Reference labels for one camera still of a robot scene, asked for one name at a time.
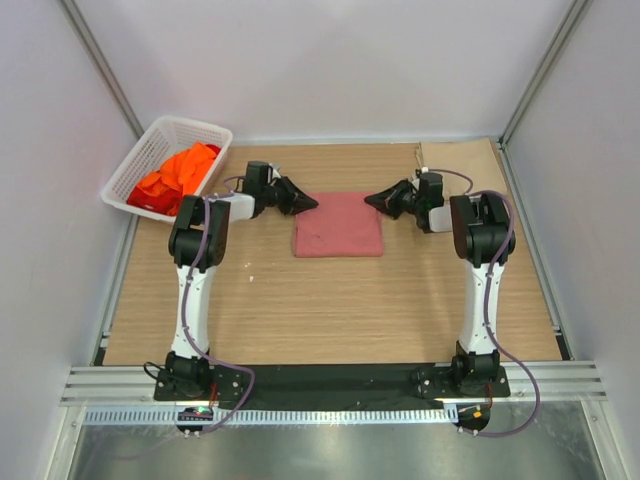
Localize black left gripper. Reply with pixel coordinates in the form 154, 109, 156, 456
260, 176, 316, 216

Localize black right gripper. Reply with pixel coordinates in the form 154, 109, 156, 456
366, 179, 425, 220

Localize pink t shirt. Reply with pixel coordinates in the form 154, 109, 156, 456
292, 192, 384, 258

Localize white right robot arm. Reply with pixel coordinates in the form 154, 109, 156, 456
364, 173, 516, 396

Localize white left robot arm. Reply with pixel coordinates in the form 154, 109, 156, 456
161, 175, 319, 400

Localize folded beige t shirt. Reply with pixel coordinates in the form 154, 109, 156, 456
416, 138, 508, 201

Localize orange t shirt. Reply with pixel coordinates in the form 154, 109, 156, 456
126, 142, 221, 216

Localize white plastic laundry basket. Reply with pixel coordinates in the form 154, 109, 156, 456
101, 116, 233, 224

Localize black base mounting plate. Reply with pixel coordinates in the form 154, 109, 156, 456
153, 363, 510, 412

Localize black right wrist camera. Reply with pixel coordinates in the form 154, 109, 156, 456
416, 171, 444, 210

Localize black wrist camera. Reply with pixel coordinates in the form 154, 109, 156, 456
242, 161, 281, 196
416, 171, 444, 210

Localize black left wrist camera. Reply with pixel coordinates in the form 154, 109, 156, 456
242, 161, 281, 196

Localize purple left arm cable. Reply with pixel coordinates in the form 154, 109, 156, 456
178, 175, 256, 434

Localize right aluminium frame post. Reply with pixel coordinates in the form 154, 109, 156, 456
498, 0, 593, 150

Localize aluminium frame post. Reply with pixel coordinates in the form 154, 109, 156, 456
498, 0, 593, 150
56, 0, 145, 139

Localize left aluminium frame post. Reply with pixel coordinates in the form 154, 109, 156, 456
56, 0, 145, 139

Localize white slotted cable duct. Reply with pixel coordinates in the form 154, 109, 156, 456
83, 406, 458, 427

